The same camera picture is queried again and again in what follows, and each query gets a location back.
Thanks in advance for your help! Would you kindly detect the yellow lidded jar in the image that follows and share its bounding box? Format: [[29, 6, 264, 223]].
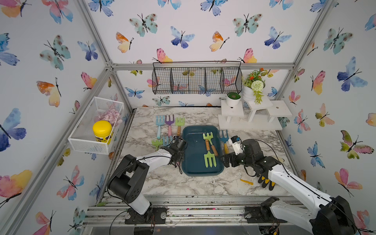
[[93, 120, 112, 145]]

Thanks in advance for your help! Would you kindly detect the light blue rake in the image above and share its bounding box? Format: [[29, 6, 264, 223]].
[[162, 136, 171, 146]]

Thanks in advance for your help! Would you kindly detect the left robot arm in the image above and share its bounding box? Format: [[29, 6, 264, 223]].
[[107, 136, 187, 216]]

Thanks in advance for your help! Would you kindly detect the yellow marker on table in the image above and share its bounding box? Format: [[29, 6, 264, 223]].
[[240, 179, 254, 185]]

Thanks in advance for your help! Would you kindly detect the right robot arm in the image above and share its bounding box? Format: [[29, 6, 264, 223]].
[[219, 136, 361, 235]]

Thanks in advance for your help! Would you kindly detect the white tiered display stand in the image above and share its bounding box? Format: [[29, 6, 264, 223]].
[[218, 98, 292, 131]]

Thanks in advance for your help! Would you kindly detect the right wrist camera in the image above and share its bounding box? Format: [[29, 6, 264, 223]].
[[229, 136, 243, 155]]

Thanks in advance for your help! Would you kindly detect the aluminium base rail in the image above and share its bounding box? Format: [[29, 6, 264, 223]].
[[85, 195, 294, 228]]

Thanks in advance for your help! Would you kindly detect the teal fork yellow handle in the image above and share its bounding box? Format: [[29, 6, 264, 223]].
[[219, 130, 229, 154]]

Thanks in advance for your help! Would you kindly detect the pink flower bundle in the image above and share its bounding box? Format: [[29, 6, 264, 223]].
[[99, 109, 122, 126]]

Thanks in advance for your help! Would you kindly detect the purple rake pink handle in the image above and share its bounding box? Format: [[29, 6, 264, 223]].
[[165, 115, 175, 137]]

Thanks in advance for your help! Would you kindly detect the teal plastic storage box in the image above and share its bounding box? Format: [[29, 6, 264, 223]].
[[182, 125, 224, 177]]

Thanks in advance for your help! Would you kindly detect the green rake wooden handle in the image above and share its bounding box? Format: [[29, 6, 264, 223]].
[[203, 132, 218, 157]]

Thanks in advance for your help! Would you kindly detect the white pot with flowers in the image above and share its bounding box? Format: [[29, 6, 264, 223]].
[[242, 68, 265, 104]]

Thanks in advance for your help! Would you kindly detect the light blue fork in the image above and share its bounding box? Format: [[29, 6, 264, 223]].
[[156, 115, 165, 140]]

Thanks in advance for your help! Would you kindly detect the white wire wall basket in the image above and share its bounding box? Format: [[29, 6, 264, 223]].
[[68, 97, 124, 154]]

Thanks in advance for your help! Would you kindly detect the black wire wall basket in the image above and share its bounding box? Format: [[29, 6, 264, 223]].
[[151, 61, 243, 97]]

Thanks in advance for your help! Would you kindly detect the small white pot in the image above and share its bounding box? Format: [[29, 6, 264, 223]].
[[226, 92, 241, 108]]

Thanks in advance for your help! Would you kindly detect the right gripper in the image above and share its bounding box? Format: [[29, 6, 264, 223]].
[[217, 150, 254, 169]]

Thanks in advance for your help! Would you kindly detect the green wide fork wooden handle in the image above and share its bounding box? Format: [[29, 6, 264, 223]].
[[175, 117, 185, 136]]

